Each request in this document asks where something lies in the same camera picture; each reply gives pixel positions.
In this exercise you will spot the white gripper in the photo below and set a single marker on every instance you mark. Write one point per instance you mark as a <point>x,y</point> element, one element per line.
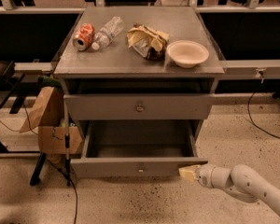
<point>203,175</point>

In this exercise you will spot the grey drawer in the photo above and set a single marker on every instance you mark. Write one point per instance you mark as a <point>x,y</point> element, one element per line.
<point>122,148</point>
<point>138,106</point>

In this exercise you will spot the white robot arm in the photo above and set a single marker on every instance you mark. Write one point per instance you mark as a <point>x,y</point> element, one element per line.
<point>241,182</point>

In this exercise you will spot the grey drawer cabinet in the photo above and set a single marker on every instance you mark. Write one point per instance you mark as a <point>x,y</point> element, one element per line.
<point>126,81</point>

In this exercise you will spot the grey top drawer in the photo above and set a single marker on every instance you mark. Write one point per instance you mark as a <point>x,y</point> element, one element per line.
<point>138,106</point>

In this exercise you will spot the white paper bowl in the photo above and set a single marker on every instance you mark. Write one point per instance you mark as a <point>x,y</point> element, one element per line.
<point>187,54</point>

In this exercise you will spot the white and black pole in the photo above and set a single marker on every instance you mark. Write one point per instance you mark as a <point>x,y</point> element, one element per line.
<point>67,144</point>

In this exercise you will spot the crumpled yellow chip bag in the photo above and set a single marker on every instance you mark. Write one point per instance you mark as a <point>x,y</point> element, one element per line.
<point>149,43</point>

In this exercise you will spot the brown cardboard box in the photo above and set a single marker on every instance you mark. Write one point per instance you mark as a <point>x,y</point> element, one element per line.
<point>48,117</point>

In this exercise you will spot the clear plastic water bottle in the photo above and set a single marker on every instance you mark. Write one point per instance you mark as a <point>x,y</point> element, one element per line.
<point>104,37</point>

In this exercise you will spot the green object behind box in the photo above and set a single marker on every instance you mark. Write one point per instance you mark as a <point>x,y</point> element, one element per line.
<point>45,81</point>

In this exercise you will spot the orange soda can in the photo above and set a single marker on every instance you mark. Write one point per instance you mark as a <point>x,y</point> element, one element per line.
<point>83,37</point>

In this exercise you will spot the black stand left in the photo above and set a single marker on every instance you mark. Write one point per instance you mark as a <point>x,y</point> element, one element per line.
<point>9,82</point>

